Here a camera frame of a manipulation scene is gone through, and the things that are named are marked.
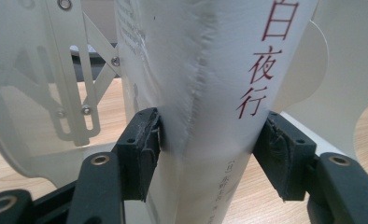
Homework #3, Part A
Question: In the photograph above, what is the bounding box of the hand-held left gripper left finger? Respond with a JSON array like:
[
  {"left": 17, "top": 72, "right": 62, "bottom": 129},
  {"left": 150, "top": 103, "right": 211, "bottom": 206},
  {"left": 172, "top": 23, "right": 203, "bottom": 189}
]
[{"left": 111, "top": 106, "right": 162, "bottom": 203}]

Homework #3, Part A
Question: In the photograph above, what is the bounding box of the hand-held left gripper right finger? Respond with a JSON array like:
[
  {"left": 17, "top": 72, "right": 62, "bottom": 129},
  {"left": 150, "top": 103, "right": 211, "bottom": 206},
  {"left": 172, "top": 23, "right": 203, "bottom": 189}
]
[{"left": 252, "top": 110, "right": 318, "bottom": 203}]

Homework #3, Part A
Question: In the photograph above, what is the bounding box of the expandable white metal book rack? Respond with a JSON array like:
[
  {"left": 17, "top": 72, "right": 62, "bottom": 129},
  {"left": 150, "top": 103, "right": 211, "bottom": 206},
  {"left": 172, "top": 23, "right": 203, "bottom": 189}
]
[{"left": 0, "top": 0, "right": 368, "bottom": 189}]

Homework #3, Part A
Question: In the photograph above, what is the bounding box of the white hardcover book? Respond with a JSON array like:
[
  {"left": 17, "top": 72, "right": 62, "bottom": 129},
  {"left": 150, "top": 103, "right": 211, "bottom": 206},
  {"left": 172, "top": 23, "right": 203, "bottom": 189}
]
[{"left": 112, "top": 0, "right": 320, "bottom": 224}]

